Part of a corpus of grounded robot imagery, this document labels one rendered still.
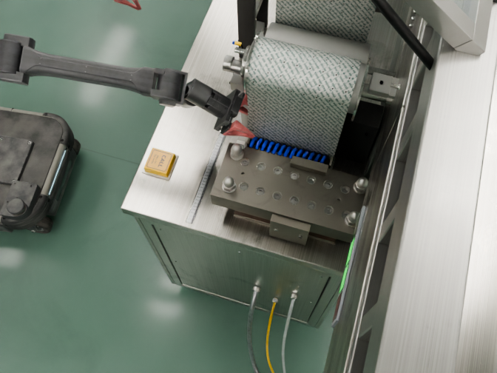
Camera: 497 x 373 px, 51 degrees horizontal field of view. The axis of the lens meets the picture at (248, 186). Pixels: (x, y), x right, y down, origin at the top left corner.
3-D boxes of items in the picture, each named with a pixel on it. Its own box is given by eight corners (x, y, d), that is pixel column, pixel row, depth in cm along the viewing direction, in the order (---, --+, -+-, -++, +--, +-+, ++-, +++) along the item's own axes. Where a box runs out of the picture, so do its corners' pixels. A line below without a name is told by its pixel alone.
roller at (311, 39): (272, 43, 142) (274, 11, 131) (364, 65, 138) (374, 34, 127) (259, 78, 137) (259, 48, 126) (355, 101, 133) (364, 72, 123)
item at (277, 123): (248, 134, 141) (248, 94, 124) (333, 156, 138) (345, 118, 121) (248, 135, 141) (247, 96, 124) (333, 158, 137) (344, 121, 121)
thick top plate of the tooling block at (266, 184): (230, 152, 144) (229, 141, 139) (373, 191, 139) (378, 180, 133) (211, 203, 138) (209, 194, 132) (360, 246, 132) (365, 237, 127)
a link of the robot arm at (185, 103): (160, 102, 124) (166, 66, 124) (149, 107, 135) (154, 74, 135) (207, 113, 129) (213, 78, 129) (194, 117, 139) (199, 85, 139)
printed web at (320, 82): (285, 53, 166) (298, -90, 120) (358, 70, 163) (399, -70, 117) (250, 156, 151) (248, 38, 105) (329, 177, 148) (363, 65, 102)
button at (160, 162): (154, 151, 153) (152, 146, 150) (176, 157, 152) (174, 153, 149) (145, 171, 150) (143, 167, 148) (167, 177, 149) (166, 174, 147)
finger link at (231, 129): (245, 148, 137) (214, 131, 133) (252, 125, 139) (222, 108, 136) (258, 140, 131) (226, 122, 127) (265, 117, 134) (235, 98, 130)
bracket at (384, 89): (372, 75, 117) (373, 70, 116) (397, 81, 117) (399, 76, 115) (367, 93, 115) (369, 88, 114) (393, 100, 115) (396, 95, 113)
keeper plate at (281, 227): (271, 229, 141) (272, 213, 131) (307, 239, 140) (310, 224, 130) (268, 237, 140) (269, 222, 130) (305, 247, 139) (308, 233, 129)
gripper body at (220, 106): (219, 132, 134) (194, 119, 131) (231, 101, 138) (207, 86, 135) (231, 124, 128) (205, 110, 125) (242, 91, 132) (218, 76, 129)
